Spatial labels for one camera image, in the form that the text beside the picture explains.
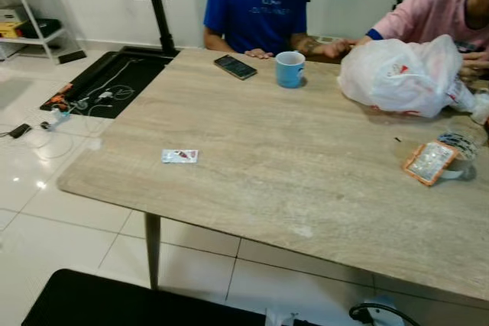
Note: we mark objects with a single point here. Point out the clear glass cup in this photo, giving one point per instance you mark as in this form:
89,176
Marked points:
464,145

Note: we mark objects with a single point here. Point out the orange framed flat packet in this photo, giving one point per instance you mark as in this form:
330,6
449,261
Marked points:
430,162

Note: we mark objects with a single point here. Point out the white plastic bag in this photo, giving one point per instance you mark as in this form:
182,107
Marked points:
397,78

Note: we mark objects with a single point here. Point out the person in pink shirt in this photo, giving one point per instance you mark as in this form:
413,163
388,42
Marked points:
435,9

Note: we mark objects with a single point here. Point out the light blue mug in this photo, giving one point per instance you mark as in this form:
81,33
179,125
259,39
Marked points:
289,71

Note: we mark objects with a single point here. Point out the light wooden table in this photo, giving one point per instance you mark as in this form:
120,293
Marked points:
267,181

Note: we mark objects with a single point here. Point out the black smartphone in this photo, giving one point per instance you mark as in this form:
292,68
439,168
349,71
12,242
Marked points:
235,67

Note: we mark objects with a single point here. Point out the small white packet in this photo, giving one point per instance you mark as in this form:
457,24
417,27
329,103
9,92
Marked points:
179,156

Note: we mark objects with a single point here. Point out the black metal stand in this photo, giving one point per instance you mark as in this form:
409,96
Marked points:
157,13

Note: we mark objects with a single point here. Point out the dark carpet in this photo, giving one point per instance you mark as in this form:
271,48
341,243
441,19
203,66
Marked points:
137,303

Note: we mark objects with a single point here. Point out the orange black tool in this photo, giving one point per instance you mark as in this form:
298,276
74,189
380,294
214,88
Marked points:
61,96

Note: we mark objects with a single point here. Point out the white shelf rack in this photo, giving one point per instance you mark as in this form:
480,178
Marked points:
46,37

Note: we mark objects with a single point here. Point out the black bag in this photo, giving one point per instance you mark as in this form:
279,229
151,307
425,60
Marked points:
38,28

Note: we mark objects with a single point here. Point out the black power adapter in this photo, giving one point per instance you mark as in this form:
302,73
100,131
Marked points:
19,130

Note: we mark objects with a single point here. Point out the yellow box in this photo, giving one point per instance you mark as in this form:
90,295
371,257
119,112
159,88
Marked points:
8,30

